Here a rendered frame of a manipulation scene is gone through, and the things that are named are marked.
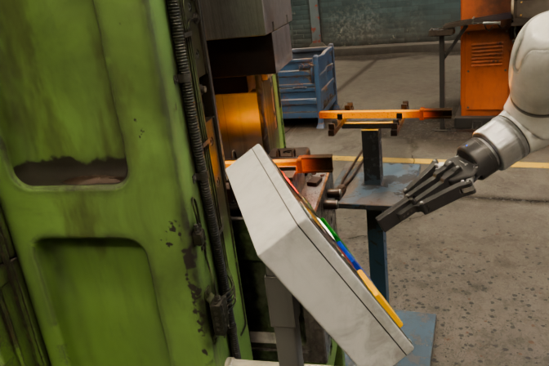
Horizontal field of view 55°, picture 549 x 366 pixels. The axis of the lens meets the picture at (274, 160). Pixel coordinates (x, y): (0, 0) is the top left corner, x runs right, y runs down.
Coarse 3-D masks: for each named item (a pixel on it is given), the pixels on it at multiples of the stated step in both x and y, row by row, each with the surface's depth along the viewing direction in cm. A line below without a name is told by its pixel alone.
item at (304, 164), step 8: (280, 160) 144; (288, 160) 144; (296, 160) 143; (304, 160) 142; (312, 160) 141; (320, 160) 141; (328, 160) 140; (304, 168) 143; (312, 168) 142; (320, 168) 142; (328, 168) 141
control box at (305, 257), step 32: (256, 160) 91; (256, 192) 81; (288, 192) 74; (256, 224) 73; (288, 224) 67; (320, 224) 84; (288, 256) 67; (320, 256) 68; (288, 288) 68; (320, 288) 69; (352, 288) 70; (320, 320) 71; (352, 320) 72; (384, 320) 73; (352, 352) 74; (384, 352) 75
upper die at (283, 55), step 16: (272, 32) 121; (288, 32) 137; (208, 48) 125; (224, 48) 124; (240, 48) 123; (256, 48) 122; (272, 48) 121; (288, 48) 137; (224, 64) 125; (240, 64) 124; (256, 64) 123; (272, 64) 122
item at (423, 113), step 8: (320, 112) 194; (328, 112) 192; (336, 112) 191; (344, 112) 190; (352, 112) 189; (360, 112) 187; (368, 112) 186; (376, 112) 185; (384, 112) 184; (392, 112) 183; (400, 112) 182; (408, 112) 181; (416, 112) 180; (424, 112) 180; (432, 112) 179; (440, 112) 178; (448, 112) 177
